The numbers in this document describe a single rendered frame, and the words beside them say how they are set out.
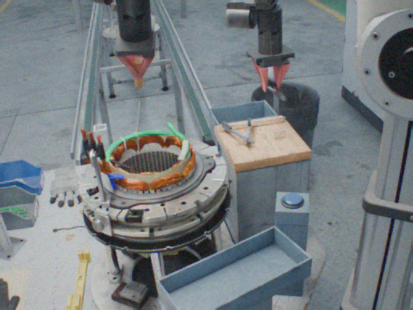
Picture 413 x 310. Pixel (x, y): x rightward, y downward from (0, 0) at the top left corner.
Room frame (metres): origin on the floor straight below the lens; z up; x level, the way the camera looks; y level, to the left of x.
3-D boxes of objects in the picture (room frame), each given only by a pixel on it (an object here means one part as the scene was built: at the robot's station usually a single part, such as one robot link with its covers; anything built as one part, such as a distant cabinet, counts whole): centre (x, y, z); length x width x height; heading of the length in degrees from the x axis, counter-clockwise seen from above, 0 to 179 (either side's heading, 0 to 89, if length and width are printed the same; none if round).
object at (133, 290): (0.77, 0.19, 0.83); 0.05 x 0.04 x 0.02; 62
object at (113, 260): (0.85, 0.25, 0.91); 0.02 x 0.02 x 0.21
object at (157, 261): (0.73, 0.12, 0.91); 0.02 x 0.02 x 0.21
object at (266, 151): (1.03, -0.14, 1.05); 0.20 x 0.19 x 0.02; 11
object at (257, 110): (1.18, -0.11, 0.92); 0.17 x 0.11 x 0.28; 101
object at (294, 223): (0.80, -0.17, 0.91); 0.07 x 0.07 x 0.25; 78
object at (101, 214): (0.72, 0.21, 1.07); 0.04 x 0.02 x 0.05; 56
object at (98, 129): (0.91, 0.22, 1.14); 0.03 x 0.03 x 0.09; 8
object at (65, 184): (1.30, 0.47, 0.79); 0.24 x 0.12 x 0.02; 8
